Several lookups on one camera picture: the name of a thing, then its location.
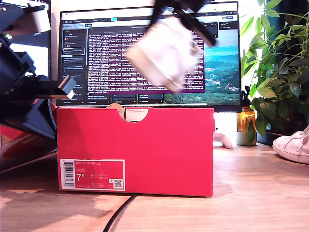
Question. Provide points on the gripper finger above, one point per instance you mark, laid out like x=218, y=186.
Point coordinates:
x=198, y=26
x=157, y=12
x=42, y=120

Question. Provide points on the red shoebox lid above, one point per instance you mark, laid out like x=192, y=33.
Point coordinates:
x=14, y=145

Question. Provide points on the white leather sneaker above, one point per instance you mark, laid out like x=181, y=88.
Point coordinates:
x=292, y=147
x=164, y=58

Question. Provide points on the red Nike shoebox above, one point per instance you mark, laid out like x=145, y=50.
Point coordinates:
x=144, y=149

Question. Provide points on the small black computer monitor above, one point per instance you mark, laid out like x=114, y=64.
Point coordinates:
x=41, y=60

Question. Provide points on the large widescreen computer monitor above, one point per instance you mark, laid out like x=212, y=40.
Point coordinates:
x=108, y=60

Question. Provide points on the green leafy houseplant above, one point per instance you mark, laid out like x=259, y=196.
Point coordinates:
x=285, y=72

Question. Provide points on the amber pump bottle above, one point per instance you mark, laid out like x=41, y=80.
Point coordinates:
x=245, y=118

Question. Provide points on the white curved object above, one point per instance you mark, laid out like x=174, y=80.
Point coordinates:
x=225, y=142

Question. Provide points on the white round pot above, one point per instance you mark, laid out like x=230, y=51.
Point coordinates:
x=242, y=139

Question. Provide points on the dark rectangular planter tray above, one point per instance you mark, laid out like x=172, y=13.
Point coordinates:
x=268, y=139

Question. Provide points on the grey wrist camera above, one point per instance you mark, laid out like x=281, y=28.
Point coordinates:
x=39, y=21

